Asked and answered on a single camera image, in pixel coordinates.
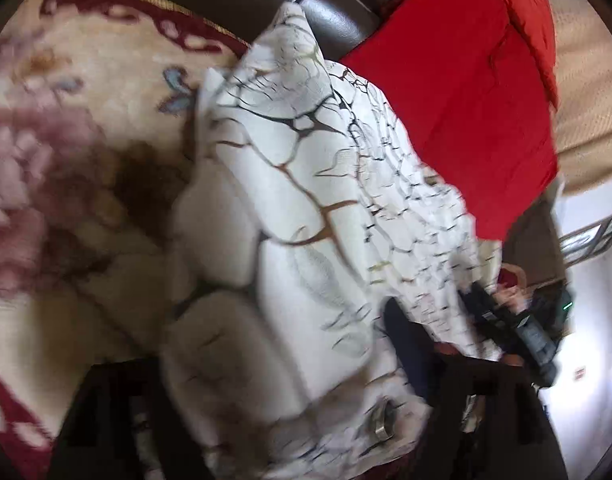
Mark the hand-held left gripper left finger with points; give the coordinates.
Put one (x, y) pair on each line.
(100, 425)

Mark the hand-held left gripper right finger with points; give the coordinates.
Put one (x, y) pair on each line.
(411, 350)

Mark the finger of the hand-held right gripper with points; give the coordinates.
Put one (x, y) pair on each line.
(478, 302)

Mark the white black-veined coat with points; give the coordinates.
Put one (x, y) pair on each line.
(286, 210)

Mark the window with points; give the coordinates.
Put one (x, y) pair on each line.
(593, 237)

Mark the red blanket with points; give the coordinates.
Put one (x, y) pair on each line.
(461, 85)

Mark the beige dotted curtain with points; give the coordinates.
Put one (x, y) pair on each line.
(591, 85)

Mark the red pillow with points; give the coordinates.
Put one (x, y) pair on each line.
(533, 25)

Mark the floral sofa blanket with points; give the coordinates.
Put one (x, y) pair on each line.
(85, 110)

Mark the brown leather sofa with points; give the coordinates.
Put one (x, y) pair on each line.
(346, 15)

